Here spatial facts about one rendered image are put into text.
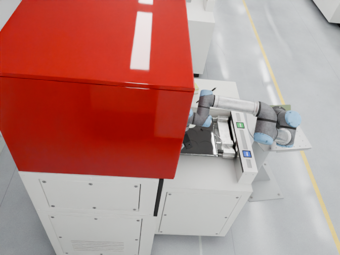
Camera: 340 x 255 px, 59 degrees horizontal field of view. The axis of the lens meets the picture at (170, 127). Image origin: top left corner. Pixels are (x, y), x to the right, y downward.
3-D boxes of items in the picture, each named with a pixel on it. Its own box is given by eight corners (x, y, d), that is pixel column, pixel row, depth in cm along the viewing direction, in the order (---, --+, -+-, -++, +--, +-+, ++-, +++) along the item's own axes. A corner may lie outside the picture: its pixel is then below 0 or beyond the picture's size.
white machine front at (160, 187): (153, 216, 177) (159, 179, 148) (156, 117, 232) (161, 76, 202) (158, 216, 177) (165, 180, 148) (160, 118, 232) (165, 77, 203)
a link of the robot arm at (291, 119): (293, 112, 222) (304, 112, 209) (289, 129, 223) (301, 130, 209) (278, 109, 220) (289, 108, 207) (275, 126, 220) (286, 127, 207)
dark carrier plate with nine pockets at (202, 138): (166, 152, 201) (166, 151, 201) (166, 115, 224) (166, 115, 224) (216, 155, 204) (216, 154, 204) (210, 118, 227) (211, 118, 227)
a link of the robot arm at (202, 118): (213, 109, 177) (195, 105, 177) (210, 128, 177) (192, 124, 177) (211, 110, 184) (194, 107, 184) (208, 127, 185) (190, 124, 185)
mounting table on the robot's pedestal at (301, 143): (282, 117, 268) (288, 107, 258) (304, 157, 239) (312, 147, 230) (235, 120, 259) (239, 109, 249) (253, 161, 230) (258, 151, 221)
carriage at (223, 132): (221, 158, 208) (222, 156, 206) (216, 120, 233) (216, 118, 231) (232, 159, 209) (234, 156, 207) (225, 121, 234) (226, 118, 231)
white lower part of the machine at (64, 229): (57, 260, 231) (35, 212, 171) (78, 171, 286) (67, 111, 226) (149, 263, 238) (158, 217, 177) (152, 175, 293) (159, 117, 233)
